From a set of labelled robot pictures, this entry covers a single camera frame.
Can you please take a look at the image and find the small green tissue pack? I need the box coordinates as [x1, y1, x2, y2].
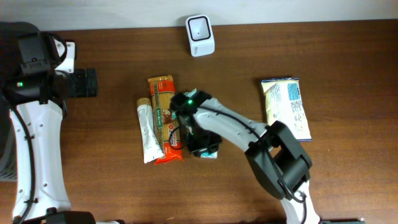
[200, 150, 218, 159]

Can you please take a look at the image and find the white tube with tan cap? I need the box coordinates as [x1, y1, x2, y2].
[137, 98, 164, 164]

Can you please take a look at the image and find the orange spaghetti packet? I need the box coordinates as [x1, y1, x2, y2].
[147, 75, 183, 164]

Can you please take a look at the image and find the yellow white snack bag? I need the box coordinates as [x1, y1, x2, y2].
[261, 77, 312, 141]

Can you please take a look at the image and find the green plastic pouch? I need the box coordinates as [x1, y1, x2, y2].
[184, 88, 197, 98]

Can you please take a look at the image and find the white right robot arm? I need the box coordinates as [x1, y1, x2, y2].
[170, 91, 321, 223]

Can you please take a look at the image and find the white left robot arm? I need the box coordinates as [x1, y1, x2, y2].
[1, 32, 98, 223]

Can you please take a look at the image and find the white barcode scanner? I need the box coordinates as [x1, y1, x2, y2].
[185, 15, 215, 57]

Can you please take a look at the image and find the dark grey plastic basket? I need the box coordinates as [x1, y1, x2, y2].
[1, 22, 19, 182]

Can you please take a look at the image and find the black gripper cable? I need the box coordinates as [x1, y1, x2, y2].
[167, 124, 189, 151]

